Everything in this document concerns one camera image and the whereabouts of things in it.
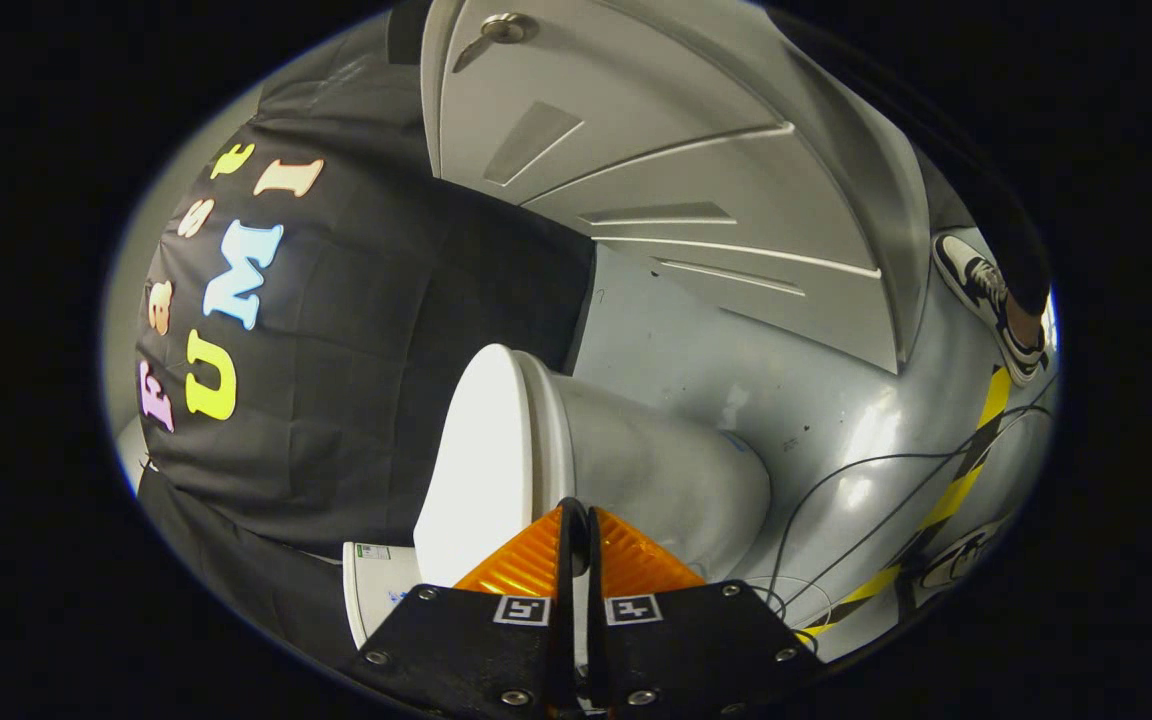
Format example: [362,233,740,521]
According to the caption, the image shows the white drawer cabinet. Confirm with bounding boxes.
[421,0,932,376]

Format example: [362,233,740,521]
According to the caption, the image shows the person's leg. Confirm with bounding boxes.
[971,185,1053,346]

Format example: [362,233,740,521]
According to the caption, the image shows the yellow black floor tape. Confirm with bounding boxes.
[796,365,1015,643]

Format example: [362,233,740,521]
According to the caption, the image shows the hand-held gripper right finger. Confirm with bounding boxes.
[581,503,827,719]

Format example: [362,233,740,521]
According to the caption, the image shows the black floor cable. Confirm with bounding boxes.
[764,398,1053,623]

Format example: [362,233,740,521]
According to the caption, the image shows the black backdrop cloth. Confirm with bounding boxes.
[136,20,597,671]

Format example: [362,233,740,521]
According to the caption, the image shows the black white sneaker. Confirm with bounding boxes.
[911,520,1012,607]
[933,232,1047,387]

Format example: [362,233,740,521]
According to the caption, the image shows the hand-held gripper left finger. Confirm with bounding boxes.
[341,497,578,720]

